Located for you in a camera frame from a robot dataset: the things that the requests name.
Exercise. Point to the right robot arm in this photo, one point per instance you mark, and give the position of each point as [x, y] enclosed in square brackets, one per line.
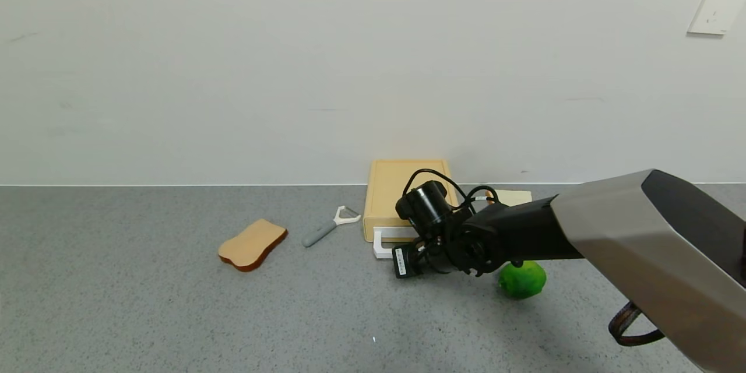
[629, 227]

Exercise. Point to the brown toast slice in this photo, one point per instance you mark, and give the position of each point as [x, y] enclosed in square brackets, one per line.
[252, 245]

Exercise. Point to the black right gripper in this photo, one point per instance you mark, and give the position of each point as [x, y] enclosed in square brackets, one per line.
[403, 262]

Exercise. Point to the green lime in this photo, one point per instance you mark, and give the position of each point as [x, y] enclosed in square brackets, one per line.
[524, 282]

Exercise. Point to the white bread slice orange crust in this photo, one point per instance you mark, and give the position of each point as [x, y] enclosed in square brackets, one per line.
[516, 197]

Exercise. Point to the yellow drawer cabinet case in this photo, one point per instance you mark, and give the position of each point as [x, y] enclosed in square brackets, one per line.
[384, 198]

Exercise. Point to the white wall socket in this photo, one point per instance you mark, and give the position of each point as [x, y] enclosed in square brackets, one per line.
[717, 9]

